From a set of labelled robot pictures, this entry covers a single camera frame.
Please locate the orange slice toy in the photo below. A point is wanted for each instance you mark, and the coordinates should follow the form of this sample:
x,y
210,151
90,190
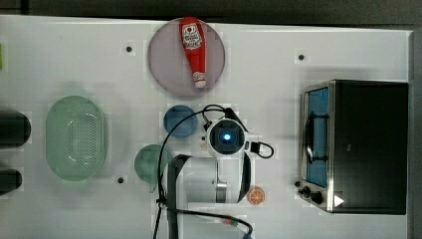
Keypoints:
x,y
256,195

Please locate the black cylinder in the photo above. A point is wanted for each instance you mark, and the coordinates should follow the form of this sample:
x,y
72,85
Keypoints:
x,y
15,129
10,180

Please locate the black and steel toaster oven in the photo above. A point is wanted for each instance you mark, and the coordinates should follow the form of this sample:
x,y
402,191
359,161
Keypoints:
x,y
354,147

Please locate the black cylinder upper left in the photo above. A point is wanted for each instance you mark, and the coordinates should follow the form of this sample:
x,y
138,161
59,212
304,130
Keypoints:
x,y
15,129

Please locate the green small bowl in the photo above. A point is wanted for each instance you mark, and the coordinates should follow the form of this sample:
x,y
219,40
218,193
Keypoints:
x,y
147,162

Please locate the grey round plate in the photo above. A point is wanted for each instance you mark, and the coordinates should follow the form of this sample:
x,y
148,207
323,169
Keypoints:
x,y
170,68

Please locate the blue small bowl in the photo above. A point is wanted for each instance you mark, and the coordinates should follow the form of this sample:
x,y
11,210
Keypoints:
x,y
180,121

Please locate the red ketchup bottle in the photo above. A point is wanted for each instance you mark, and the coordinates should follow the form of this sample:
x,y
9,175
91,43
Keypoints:
x,y
194,47

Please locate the black cylinder lower left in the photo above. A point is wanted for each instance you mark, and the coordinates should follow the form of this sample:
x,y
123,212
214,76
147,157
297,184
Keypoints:
x,y
10,180

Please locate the green perforated colander basket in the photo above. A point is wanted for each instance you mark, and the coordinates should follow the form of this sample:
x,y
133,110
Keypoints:
x,y
75,138

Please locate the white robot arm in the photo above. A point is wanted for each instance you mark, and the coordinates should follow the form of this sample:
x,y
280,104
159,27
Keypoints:
x,y
222,176

